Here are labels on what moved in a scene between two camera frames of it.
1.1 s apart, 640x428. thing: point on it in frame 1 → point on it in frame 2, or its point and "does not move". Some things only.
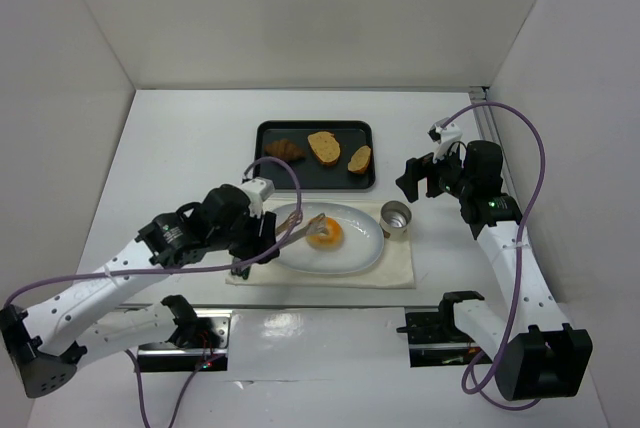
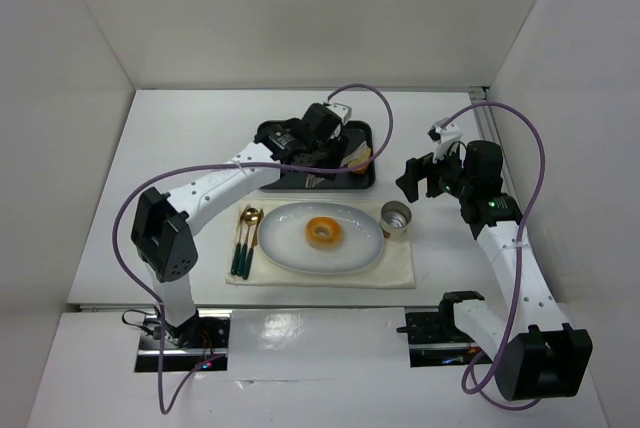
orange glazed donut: x=330 y=241 does not move
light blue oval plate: x=361 y=242 does not move
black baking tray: x=351 y=135 does not move
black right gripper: x=417 y=177 does not move
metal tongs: x=317 y=225 → x=311 y=181
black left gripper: x=261 y=239 → x=323 y=152
